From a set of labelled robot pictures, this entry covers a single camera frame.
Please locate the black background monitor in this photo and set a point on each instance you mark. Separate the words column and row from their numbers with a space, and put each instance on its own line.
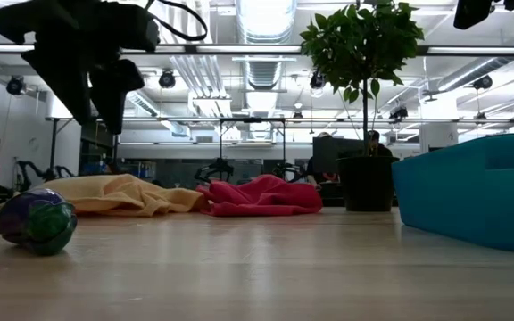
column 333, row 153

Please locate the green plant in black pot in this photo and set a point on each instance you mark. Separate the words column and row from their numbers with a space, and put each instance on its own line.
column 366, row 183

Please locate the orange cloth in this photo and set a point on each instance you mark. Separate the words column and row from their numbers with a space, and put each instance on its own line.
column 118, row 194

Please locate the black background robot arm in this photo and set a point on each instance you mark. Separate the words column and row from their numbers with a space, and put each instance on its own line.
column 217, row 169
column 29, row 171
column 286, row 171

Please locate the person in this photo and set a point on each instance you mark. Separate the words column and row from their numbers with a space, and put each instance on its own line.
column 375, row 145

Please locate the black ceiling spotlight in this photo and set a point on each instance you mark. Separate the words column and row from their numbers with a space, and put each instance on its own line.
column 317, row 81
column 15, row 85
column 483, row 83
column 167, row 80
column 399, row 113

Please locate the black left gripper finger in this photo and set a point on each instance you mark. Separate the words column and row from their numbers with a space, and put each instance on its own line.
column 112, row 89
column 65, row 80

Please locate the red cloth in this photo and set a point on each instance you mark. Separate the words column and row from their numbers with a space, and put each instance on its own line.
column 261, row 196

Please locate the purple toy eggplant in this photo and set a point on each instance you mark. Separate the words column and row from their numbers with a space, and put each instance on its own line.
column 34, row 220

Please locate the teal plastic container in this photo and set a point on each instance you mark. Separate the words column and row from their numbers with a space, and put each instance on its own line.
column 462, row 200

